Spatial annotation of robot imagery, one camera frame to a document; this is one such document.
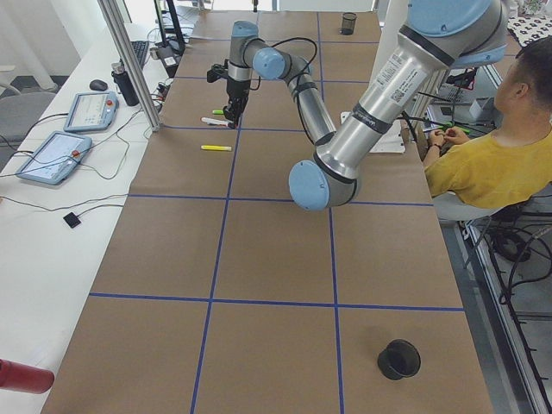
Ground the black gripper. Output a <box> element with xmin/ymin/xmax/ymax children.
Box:
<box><xmin>223</xmin><ymin>78</ymin><xmax>250</xmax><ymax>129</ymax></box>

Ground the red white marker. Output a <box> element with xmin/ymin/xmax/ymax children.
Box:
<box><xmin>201</xmin><ymin>117</ymin><xmax>234</xmax><ymax>129</ymax></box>

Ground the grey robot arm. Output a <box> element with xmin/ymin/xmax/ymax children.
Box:
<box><xmin>208</xmin><ymin>21</ymin><xmax>336</xmax><ymax>146</ymax></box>
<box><xmin>288</xmin><ymin>1</ymin><xmax>508</xmax><ymax>210</ymax></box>

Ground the yellow marker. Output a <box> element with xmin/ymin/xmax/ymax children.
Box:
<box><xmin>200</xmin><ymin>145</ymin><xmax>233</xmax><ymax>152</ymax></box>

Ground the black keyboard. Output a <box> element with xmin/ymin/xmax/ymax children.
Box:
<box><xmin>130</xmin><ymin>40</ymin><xmax>150</xmax><ymax>68</ymax></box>

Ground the black water bottle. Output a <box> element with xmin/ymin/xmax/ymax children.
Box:
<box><xmin>111</xmin><ymin>61</ymin><xmax>139</xmax><ymax>107</ymax></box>

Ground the black computer mouse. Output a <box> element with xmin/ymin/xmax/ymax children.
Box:
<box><xmin>89</xmin><ymin>79</ymin><xmax>109</xmax><ymax>91</ymax></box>

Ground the upper blue teach pendant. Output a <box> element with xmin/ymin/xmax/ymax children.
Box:
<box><xmin>64</xmin><ymin>91</ymin><xmax>118</xmax><ymax>133</ymax></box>

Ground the blue teach pendant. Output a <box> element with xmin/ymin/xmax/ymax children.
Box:
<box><xmin>16</xmin><ymin>131</ymin><xmax>92</xmax><ymax>185</ymax></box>
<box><xmin>64</xmin><ymin>91</ymin><xmax>118</xmax><ymax>133</ymax></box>

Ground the black mesh pencil cup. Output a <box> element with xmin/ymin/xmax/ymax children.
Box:
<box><xmin>340</xmin><ymin>12</ymin><xmax>357</xmax><ymax>35</ymax></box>

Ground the lower blue teach pendant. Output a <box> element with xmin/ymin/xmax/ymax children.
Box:
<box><xmin>16</xmin><ymin>131</ymin><xmax>92</xmax><ymax>185</ymax></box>

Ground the small black sensor box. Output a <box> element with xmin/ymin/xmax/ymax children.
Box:
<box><xmin>63</xmin><ymin>212</ymin><xmax>81</xmax><ymax>229</ymax></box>

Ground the person in yellow shirt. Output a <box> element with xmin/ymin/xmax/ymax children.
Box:
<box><xmin>423</xmin><ymin>37</ymin><xmax>551</xmax><ymax>209</ymax></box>

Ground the black solid cup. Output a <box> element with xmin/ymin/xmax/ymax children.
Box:
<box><xmin>377</xmin><ymin>339</ymin><xmax>421</xmax><ymax>380</ymax></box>

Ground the red bottle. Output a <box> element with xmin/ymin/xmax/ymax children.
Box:
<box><xmin>1</xmin><ymin>360</ymin><xmax>54</xmax><ymax>394</ymax></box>

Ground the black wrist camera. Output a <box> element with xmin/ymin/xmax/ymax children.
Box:
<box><xmin>206</xmin><ymin>64</ymin><xmax>229</xmax><ymax>83</ymax></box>

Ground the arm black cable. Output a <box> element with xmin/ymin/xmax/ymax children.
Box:
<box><xmin>248</xmin><ymin>36</ymin><xmax>323</xmax><ymax>146</ymax></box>

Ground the aluminium frame post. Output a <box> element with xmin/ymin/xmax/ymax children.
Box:
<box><xmin>97</xmin><ymin>0</ymin><xmax>160</xmax><ymax>132</ymax></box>

